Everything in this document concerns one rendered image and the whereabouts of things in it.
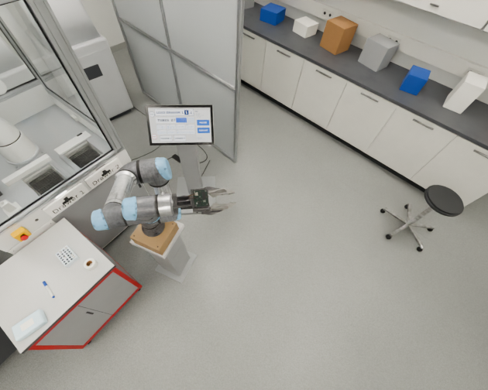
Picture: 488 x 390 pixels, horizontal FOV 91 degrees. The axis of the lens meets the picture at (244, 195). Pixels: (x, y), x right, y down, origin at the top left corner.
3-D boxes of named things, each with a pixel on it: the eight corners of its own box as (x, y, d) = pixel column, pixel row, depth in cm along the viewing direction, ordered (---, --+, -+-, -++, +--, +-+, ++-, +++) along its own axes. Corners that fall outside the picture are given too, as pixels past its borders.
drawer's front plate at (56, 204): (89, 191, 184) (81, 183, 174) (53, 217, 170) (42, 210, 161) (87, 189, 184) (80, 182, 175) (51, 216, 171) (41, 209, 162)
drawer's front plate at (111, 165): (123, 166, 198) (118, 158, 189) (92, 189, 185) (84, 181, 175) (122, 165, 198) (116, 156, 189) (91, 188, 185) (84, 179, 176)
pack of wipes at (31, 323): (43, 309, 145) (38, 308, 141) (49, 322, 141) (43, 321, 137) (15, 327, 139) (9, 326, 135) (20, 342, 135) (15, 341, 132)
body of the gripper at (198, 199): (211, 209, 77) (172, 213, 74) (210, 211, 85) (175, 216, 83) (208, 186, 78) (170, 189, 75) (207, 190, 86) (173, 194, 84)
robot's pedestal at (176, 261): (197, 255, 244) (186, 223, 180) (181, 283, 229) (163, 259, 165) (171, 244, 249) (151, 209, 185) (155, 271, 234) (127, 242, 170)
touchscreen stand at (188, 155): (215, 213, 271) (209, 151, 185) (175, 214, 267) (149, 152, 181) (214, 177, 298) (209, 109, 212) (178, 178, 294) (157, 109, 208)
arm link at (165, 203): (162, 217, 82) (160, 194, 83) (176, 216, 83) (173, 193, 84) (159, 216, 75) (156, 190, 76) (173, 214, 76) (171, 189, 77)
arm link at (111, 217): (114, 159, 118) (84, 213, 77) (137, 156, 121) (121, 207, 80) (121, 180, 124) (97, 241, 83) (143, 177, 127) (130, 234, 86)
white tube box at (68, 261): (80, 258, 162) (77, 256, 159) (68, 268, 158) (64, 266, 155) (70, 247, 166) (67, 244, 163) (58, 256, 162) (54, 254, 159)
